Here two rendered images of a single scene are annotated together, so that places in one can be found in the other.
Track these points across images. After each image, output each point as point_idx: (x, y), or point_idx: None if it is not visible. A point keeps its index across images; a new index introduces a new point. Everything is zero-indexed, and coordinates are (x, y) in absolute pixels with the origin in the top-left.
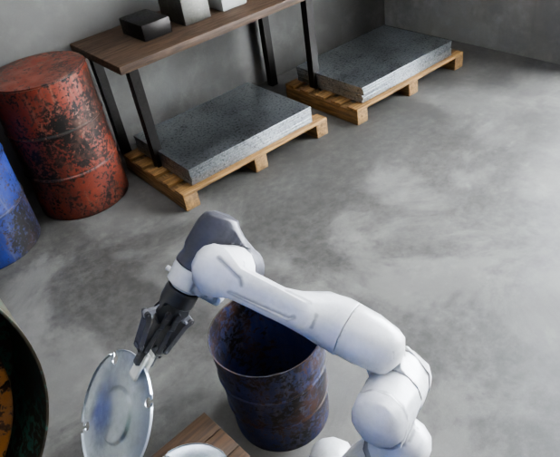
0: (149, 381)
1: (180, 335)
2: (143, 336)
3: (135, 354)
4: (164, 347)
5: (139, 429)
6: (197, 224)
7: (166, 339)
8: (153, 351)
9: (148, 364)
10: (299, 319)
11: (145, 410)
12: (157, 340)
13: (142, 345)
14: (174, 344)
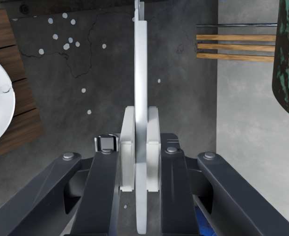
0: (142, 65)
1: None
2: (248, 194)
3: (144, 189)
4: (75, 181)
5: (138, 3)
6: None
7: (95, 195)
8: (119, 171)
9: (134, 129)
10: None
11: (138, 16)
12: (117, 210)
13: (211, 166)
14: (32, 183)
